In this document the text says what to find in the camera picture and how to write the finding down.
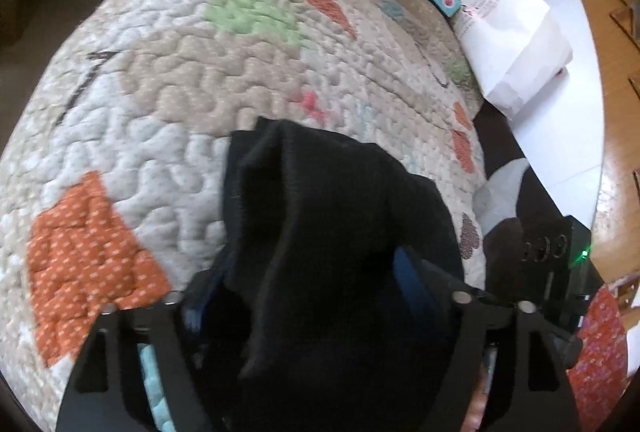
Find red patterned cloth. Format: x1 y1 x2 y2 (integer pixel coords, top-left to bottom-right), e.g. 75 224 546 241
567 285 632 432

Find quilted patchwork blanket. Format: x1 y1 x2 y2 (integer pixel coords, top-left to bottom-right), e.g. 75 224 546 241
0 0 488 432

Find person's leg in brown trousers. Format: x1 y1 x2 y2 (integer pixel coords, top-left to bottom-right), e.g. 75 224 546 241
480 217 526 295

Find black pants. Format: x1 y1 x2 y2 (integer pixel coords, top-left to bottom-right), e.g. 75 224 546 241
220 117 476 432

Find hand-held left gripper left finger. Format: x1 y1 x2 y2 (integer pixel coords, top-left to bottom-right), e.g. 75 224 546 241
55 262 236 432

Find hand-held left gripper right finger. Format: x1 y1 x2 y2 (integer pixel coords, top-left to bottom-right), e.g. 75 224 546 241
392 246 585 432

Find white paper bag red handles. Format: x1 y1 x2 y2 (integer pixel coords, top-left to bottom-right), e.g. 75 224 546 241
444 0 573 119

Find person's white sock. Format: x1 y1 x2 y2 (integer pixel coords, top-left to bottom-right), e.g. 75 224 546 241
472 159 532 233

